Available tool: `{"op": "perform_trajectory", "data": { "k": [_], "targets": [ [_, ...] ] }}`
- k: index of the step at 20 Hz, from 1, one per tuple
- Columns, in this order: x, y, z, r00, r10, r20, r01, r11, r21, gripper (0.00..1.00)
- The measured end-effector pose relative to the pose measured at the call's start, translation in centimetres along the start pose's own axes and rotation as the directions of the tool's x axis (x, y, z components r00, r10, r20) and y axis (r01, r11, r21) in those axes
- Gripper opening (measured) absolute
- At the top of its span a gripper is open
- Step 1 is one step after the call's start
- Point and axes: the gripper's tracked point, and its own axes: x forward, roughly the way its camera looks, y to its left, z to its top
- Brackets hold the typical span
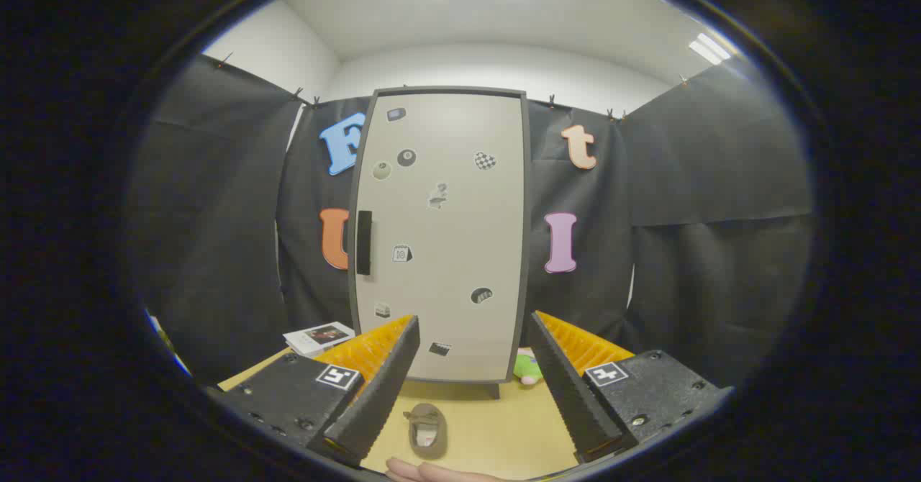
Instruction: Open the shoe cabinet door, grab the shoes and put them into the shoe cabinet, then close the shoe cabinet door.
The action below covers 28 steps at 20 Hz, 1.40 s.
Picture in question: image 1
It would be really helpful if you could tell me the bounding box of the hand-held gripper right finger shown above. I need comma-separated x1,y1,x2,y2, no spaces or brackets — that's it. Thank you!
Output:
529,310,735,465

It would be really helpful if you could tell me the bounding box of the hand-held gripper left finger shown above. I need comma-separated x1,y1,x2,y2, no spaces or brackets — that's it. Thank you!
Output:
207,314,421,468

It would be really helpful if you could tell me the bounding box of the brown fuzzy shoe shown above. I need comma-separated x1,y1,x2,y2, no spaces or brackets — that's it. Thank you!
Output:
403,403,448,461

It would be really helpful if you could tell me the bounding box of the grey shoe cabinet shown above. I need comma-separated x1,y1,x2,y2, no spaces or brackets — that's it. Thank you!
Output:
348,86,532,400

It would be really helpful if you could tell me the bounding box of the black door handle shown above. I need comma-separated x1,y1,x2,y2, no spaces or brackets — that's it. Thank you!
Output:
356,210,373,276

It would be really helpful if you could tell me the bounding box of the beige shoe cabinet door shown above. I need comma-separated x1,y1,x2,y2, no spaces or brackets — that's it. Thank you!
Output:
353,94,526,382

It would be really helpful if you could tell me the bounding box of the pink green plush toy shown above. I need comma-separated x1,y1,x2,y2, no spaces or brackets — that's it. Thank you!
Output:
512,347,545,386

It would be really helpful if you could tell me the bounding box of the white book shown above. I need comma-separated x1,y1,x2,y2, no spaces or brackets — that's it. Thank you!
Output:
283,322,356,358

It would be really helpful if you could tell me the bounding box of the black backdrop cloth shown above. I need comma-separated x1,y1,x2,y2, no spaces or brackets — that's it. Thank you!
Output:
126,54,817,389

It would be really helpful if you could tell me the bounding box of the small ceiling light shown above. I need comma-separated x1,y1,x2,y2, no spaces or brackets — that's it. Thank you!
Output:
687,32,735,65

